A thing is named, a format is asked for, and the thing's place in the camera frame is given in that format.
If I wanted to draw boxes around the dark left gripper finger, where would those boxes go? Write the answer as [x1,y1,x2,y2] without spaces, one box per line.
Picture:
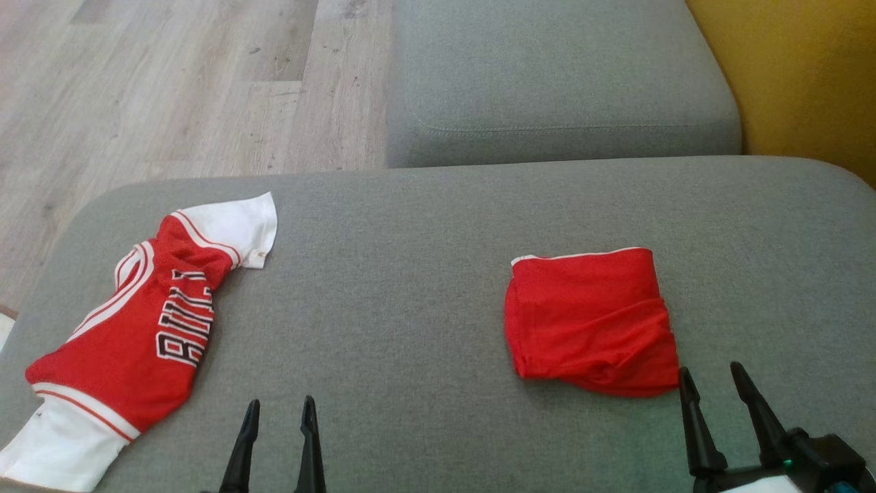
[294,396,327,493]
[219,399,261,493]

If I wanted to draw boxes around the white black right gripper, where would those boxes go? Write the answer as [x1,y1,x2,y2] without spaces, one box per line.
[678,362,801,493]

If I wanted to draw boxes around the red white basketball jersey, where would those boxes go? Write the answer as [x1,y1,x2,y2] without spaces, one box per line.
[0,192,279,492]

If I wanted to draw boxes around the red shorts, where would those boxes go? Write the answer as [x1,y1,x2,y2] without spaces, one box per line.
[504,247,681,399]

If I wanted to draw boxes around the grey sofa seat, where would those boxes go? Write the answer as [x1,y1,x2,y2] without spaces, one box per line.
[0,156,876,493]

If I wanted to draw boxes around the grey sofa cushion section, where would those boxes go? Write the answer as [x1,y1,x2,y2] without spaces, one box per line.
[385,0,743,169]

